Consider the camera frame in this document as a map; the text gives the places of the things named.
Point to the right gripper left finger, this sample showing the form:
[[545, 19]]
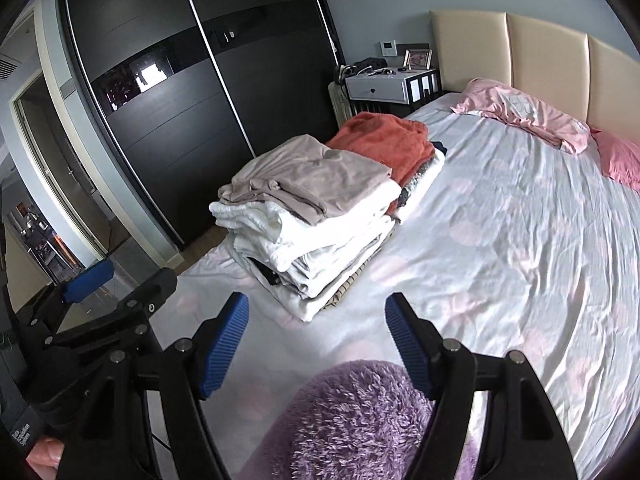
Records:
[[216, 341]]

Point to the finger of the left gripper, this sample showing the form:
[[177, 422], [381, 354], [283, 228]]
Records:
[[144, 301], [86, 283]]

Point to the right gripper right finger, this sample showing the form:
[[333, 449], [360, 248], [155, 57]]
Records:
[[438, 367]]

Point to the beige garment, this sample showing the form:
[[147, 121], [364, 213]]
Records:
[[310, 180]]

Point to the white folded clothes stack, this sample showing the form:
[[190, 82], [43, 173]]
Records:
[[300, 265]]

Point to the person left hand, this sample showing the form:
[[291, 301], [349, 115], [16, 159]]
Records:
[[46, 453]]

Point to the purple fluffy garment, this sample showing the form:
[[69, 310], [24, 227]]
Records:
[[357, 420]]

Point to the striped olive folded cloth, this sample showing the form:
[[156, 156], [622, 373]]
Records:
[[342, 291]]

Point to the light blue bed sheet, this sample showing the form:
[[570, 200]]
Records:
[[516, 245]]

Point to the floral dark folded cloth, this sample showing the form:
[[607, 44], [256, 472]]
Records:
[[410, 187]]

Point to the orange fluffy towel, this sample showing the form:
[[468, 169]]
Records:
[[399, 144]]

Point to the black sliding wardrobe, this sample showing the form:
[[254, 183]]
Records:
[[186, 92]]

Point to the dark pink pillow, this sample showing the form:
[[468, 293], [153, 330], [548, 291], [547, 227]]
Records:
[[619, 158]]

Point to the light pink pillow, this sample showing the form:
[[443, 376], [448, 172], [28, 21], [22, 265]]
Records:
[[492, 99]]

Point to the left white nightstand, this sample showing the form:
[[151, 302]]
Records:
[[392, 90]]

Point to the cream padded headboard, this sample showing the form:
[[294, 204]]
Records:
[[570, 70]]

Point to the picture frame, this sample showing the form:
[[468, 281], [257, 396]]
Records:
[[418, 59]]

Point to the wall thermostat panel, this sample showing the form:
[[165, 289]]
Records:
[[388, 48]]

